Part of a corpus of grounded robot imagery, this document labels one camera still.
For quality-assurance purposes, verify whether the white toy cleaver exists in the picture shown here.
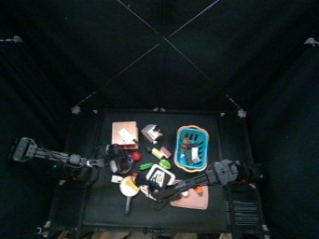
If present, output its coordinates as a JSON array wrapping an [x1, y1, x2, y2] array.
[[117, 127, 137, 145]]

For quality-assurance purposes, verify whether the toy frying pan with egg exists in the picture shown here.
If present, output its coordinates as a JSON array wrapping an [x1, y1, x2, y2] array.
[[118, 176, 139, 215]]

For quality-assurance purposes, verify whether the white black printed box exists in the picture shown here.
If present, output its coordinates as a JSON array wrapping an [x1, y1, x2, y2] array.
[[143, 163, 177, 190]]

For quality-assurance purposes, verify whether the pink cutting board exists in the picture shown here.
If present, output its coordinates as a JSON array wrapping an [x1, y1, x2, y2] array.
[[169, 179, 210, 211]]

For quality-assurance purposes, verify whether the yellow toy block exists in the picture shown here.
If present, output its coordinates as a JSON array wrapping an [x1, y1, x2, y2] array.
[[150, 148, 164, 160]]

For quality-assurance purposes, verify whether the grey white toy appliance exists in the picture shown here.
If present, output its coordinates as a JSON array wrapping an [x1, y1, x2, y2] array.
[[139, 123, 164, 145]]

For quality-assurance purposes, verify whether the light green toy lime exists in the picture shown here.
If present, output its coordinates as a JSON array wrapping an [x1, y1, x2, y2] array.
[[158, 159, 172, 171]]

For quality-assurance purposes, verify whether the pink toy block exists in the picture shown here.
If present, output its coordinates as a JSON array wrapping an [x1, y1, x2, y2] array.
[[158, 146, 173, 159]]

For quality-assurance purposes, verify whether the white silver toy utensil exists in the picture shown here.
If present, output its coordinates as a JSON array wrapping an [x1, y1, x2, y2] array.
[[189, 147, 201, 164]]

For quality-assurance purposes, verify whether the blue basket orange rim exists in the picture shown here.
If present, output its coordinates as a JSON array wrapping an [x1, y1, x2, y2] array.
[[173, 124, 210, 174]]

